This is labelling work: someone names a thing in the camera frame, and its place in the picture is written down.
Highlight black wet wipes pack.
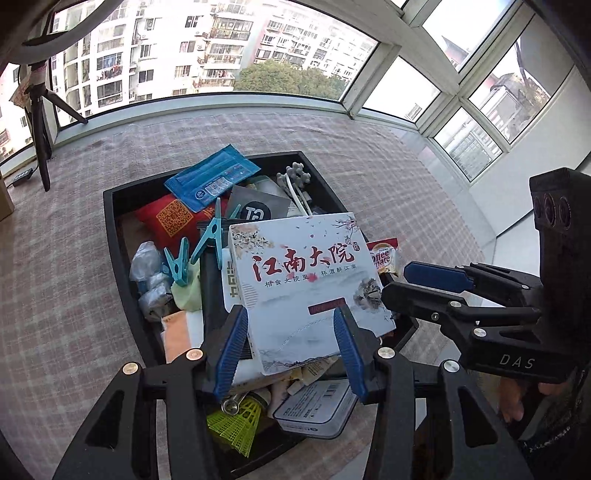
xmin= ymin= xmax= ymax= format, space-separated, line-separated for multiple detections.
xmin=199 ymin=247 xmax=254 ymax=361

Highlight white silicone strap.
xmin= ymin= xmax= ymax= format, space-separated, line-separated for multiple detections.
xmin=285 ymin=178 xmax=315 ymax=217

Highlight pale green cloth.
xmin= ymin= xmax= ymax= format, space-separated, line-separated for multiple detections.
xmin=170 ymin=270 xmax=204 ymax=319

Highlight white printed box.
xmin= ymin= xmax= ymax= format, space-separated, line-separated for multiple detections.
xmin=223 ymin=212 xmax=397 ymax=376

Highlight black storage container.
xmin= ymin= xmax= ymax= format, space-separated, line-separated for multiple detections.
xmin=102 ymin=150 xmax=419 ymax=480

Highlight grey metal tin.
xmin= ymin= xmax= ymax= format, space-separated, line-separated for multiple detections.
xmin=271 ymin=379 xmax=361 ymax=439

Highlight white flower-shaped silicone holder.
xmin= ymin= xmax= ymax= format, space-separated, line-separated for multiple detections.
xmin=276 ymin=162 xmax=315 ymax=188

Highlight clear plastic wrapped packets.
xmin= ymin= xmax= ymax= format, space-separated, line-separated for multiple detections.
xmin=129 ymin=241 xmax=176 ymax=321

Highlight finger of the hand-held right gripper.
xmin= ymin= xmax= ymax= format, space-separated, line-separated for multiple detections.
xmin=382 ymin=281 xmax=542 ymax=334
xmin=403 ymin=261 xmax=548 ymax=308

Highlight paper tag on tripod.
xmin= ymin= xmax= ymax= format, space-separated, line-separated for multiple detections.
xmin=9 ymin=65 xmax=49 ymax=109

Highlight black tripod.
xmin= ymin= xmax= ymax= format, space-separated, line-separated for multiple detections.
xmin=21 ymin=62 xmax=88 ymax=192

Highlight light wooden board panel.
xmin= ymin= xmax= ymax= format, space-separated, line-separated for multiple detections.
xmin=0 ymin=178 xmax=14 ymax=222

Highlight yellow-green shuttlecock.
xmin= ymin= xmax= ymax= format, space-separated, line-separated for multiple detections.
xmin=206 ymin=394 xmax=271 ymax=457

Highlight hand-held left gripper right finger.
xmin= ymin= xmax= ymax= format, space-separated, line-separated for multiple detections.
xmin=333 ymin=306 xmax=536 ymax=480

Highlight blue foil packet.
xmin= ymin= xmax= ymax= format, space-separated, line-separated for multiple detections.
xmin=164 ymin=144 xmax=262 ymax=213

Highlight orange tissue pack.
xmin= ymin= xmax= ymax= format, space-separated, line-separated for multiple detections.
xmin=161 ymin=310 xmax=204 ymax=363

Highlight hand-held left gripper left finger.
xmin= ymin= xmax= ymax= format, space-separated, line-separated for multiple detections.
xmin=53 ymin=305 xmax=250 ymax=480

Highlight teal clothespin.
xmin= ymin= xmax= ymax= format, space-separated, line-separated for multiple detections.
xmin=189 ymin=198 xmax=241 ymax=266
xmin=163 ymin=237 xmax=192 ymax=287

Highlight pink checkered tablecloth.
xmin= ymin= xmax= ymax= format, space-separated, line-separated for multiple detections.
xmin=0 ymin=111 xmax=497 ymax=480

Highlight grey foil packet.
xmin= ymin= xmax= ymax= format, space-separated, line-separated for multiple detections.
xmin=224 ymin=185 xmax=291 ymax=224

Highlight person's right hand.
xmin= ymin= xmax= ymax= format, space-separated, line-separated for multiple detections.
xmin=496 ymin=376 xmax=568 ymax=423

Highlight red pouch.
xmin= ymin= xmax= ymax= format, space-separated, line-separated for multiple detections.
xmin=134 ymin=194 xmax=232 ymax=252

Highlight red creamer sachet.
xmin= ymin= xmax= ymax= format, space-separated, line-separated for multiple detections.
xmin=367 ymin=237 xmax=402 ymax=278

